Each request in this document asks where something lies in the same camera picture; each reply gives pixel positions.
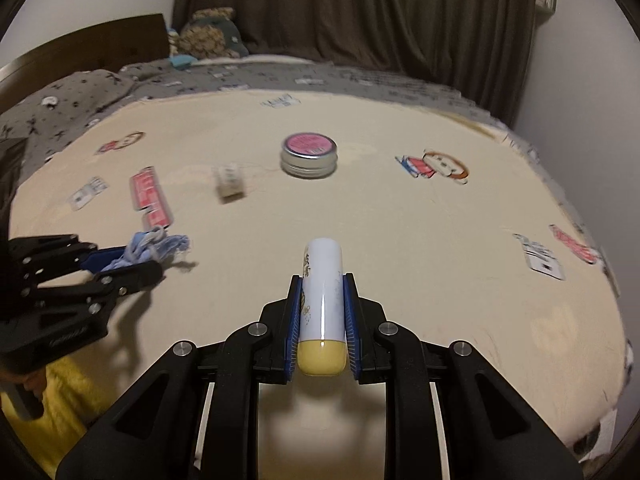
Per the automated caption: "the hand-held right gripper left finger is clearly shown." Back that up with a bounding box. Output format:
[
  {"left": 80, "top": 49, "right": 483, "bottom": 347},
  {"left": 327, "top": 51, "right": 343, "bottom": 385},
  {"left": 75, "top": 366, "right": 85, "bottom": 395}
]
[{"left": 55, "top": 274, "right": 304, "bottom": 480}]

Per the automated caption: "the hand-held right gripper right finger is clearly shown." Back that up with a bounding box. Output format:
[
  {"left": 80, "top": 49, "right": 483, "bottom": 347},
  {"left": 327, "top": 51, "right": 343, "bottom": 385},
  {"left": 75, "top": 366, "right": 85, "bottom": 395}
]
[{"left": 342, "top": 272, "right": 584, "bottom": 480}]

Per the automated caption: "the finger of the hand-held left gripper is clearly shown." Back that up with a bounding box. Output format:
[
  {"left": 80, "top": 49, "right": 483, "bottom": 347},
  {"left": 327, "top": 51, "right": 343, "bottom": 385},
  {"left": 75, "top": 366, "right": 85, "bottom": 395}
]
[
  {"left": 7, "top": 233, "right": 128, "bottom": 290},
  {"left": 22, "top": 260, "right": 165, "bottom": 312}
]

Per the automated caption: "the white and yellow bottle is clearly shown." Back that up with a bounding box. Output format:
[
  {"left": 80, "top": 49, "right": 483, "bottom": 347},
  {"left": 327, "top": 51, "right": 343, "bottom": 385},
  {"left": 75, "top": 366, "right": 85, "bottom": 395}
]
[{"left": 296, "top": 237, "right": 350, "bottom": 377}]

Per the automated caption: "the blue scrunchie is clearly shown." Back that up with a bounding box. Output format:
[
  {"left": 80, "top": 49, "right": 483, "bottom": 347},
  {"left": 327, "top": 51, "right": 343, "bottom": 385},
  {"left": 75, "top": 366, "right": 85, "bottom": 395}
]
[{"left": 112, "top": 226, "right": 197, "bottom": 274}]

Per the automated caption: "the cream cartoon printed blanket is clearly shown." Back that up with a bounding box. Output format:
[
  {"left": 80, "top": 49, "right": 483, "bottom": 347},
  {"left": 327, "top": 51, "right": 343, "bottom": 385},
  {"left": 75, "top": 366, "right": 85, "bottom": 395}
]
[{"left": 7, "top": 89, "right": 629, "bottom": 461}]

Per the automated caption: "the small white jar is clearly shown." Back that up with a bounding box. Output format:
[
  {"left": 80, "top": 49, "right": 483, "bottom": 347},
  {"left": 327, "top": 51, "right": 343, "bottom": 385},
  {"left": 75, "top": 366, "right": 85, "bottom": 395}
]
[{"left": 212, "top": 162, "right": 249, "bottom": 204}]

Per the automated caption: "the pink lid metal tin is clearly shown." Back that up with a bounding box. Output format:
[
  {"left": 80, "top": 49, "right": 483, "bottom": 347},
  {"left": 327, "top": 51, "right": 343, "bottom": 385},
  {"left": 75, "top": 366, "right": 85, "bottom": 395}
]
[{"left": 279, "top": 132, "right": 340, "bottom": 179}]

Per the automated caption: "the wooden headboard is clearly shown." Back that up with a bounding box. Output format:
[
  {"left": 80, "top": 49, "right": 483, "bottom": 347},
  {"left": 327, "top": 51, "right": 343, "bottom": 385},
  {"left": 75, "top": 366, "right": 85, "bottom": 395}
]
[{"left": 0, "top": 13, "right": 171, "bottom": 104}]

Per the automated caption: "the patterned plush pillow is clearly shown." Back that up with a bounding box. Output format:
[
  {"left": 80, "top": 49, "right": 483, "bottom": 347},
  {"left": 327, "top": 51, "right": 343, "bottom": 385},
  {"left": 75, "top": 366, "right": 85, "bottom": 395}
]
[{"left": 169, "top": 7, "right": 250, "bottom": 60}]

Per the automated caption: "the brown curtain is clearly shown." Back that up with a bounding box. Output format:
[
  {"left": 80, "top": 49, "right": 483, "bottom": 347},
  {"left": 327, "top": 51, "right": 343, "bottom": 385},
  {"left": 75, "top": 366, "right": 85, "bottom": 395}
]
[{"left": 172, "top": 0, "right": 537, "bottom": 117}]

